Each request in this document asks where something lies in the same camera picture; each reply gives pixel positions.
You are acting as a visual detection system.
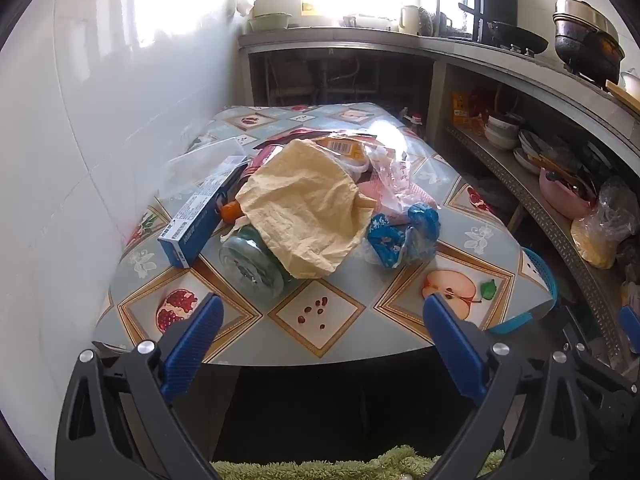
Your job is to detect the cream kettle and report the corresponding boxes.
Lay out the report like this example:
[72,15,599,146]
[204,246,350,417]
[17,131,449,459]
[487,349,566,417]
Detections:
[398,5,421,36]

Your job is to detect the clear plastic bag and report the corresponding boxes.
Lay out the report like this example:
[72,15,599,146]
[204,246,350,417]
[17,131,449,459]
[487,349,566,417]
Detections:
[160,137,248,201]
[357,145,441,226]

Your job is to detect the blue snack wrapper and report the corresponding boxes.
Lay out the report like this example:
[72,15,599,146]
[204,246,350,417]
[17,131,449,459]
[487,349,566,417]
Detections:
[362,202,441,268]

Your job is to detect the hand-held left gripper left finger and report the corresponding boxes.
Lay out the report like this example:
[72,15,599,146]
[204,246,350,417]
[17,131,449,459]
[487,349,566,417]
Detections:
[55,292,224,480]

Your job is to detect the grey kitchen counter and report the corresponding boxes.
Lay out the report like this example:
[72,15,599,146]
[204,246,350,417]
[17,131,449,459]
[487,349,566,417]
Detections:
[237,25,640,126]

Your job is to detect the green label plastic bottle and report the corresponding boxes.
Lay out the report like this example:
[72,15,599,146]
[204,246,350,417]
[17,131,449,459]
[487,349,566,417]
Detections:
[218,220,291,303]

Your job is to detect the red snack pouch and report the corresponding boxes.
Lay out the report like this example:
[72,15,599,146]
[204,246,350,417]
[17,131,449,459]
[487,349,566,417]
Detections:
[247,129,326,173]

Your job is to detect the black cooking pot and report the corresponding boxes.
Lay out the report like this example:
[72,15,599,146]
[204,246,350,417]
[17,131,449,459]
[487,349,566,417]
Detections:
[552,0,626,86]

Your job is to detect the tangerine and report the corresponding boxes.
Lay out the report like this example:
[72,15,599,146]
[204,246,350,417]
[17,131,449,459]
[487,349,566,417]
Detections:
[219,200,246,224]

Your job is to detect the stack of white plates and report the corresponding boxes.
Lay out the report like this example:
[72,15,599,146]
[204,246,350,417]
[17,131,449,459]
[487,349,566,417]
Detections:
[514,130,551,176]

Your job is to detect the fruit print tablecloth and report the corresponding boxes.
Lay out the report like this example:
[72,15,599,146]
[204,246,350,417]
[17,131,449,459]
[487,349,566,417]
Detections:
[92,102,558,366]

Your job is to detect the stack of white bowls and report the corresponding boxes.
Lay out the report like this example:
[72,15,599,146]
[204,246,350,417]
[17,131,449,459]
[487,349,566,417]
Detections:
[484,112,521,151]

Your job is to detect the pink basin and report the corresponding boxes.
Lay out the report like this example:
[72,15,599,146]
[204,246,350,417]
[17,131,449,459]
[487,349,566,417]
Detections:
[539,167,598,220]

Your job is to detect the black wok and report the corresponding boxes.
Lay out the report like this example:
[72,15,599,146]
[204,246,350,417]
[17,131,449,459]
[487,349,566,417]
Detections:
[457,2,550,56]

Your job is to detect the yellow cloth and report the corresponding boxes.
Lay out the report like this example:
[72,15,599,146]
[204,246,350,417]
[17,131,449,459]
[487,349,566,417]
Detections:
[235,139,376,278]

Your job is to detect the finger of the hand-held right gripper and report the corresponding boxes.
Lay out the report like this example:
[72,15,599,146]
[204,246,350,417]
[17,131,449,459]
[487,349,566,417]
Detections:
[619,305,640,353]
[564,327,640,411]

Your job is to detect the clear bag of yellow grains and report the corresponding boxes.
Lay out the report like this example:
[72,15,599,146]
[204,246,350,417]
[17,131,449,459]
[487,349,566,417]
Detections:
[570,177,638,270]

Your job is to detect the green basin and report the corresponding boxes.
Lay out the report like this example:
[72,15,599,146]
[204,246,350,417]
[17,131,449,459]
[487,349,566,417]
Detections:
[248,12,292,32]

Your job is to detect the blue plastic basket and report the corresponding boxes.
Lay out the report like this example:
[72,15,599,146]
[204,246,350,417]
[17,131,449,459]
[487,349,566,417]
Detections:
[487,247,558,336]

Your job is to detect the orange cardboard box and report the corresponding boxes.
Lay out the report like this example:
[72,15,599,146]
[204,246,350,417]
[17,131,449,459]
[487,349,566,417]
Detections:
[312,132,373,171]

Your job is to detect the wooden cutting board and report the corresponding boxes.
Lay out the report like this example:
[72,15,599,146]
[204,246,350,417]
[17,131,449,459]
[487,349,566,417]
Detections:
[605,79,640,111]

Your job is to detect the drain pipes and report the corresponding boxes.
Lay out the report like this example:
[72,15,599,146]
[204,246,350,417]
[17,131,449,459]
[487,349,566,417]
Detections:
[265,55,381,106]

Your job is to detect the blue toothpaste box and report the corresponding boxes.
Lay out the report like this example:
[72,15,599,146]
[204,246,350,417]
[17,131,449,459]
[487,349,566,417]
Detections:
[157,155,251,269]

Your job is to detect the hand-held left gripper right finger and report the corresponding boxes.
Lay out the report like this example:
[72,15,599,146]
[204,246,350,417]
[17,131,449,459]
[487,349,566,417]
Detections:
[422,292,593,480]

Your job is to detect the green fuzzy garment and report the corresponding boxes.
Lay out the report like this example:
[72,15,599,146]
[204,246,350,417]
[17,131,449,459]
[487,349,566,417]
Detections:
[212,444,506,480]

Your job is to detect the orange packet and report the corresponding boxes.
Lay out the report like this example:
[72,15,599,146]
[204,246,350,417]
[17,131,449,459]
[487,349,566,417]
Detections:
[451,91,481,128]

